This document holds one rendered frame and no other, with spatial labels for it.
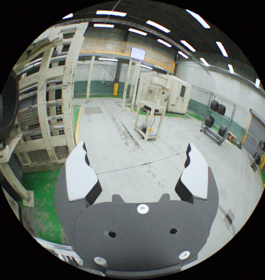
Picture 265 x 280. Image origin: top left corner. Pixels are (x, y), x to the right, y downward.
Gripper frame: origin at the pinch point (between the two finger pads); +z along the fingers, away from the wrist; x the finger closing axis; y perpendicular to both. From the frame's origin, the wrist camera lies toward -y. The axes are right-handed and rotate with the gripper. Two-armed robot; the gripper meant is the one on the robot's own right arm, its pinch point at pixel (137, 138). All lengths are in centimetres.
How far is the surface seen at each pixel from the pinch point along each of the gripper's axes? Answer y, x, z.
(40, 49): -65, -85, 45
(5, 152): 10, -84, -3
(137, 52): -155, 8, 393
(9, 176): 40, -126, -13
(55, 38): -70, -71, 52
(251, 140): 142, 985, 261
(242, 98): -158, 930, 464
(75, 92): 4, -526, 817
